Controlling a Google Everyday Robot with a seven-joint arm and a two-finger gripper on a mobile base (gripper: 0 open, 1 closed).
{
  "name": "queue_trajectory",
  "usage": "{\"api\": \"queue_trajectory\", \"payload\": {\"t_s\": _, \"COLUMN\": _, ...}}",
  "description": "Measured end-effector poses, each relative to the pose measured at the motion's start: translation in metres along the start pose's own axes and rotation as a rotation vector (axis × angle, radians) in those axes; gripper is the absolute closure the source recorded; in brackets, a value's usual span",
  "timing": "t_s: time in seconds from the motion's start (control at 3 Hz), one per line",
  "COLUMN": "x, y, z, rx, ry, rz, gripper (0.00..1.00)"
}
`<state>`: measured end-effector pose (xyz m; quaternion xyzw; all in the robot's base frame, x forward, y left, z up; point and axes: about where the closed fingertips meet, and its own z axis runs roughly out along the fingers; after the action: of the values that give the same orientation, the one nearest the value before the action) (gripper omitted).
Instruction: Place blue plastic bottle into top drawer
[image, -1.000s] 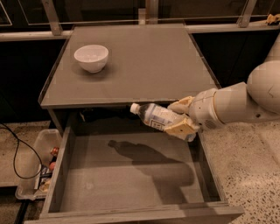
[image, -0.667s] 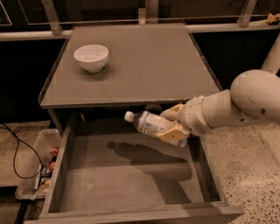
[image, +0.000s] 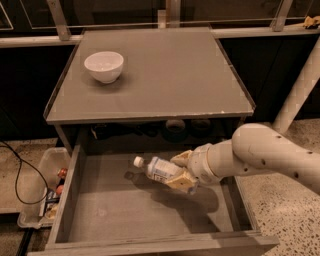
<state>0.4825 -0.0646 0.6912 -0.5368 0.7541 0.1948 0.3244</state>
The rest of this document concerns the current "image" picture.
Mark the grey wooden cabinet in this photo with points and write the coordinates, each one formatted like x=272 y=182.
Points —
x=176 y=73

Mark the dark tape roll left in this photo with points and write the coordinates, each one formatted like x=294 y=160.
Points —
x=174 y=130

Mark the dark tape roll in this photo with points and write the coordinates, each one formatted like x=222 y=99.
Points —
x=174 y=130
x=201 y=127

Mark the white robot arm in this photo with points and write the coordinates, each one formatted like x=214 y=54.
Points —
x=253 y=149

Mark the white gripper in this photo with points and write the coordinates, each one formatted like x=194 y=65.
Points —
x=198 y=165

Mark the white diagonal support post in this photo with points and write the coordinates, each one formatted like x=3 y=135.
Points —
x=303 y=86

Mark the blue plastic bottle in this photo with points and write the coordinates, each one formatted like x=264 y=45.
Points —
x=157 y=169

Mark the open grey top drawer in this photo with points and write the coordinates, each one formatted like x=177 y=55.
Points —
x=109 y=208

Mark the clear plastic storage bin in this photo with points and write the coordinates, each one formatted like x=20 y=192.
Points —
x=41 y=200

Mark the dark tape roll right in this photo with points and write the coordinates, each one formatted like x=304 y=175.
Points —
x=201 y=127

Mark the white ceramic bowl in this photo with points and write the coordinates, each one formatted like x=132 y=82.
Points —
x=105 y=66

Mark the metal railing frame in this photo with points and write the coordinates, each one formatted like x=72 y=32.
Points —
x=26 y=23

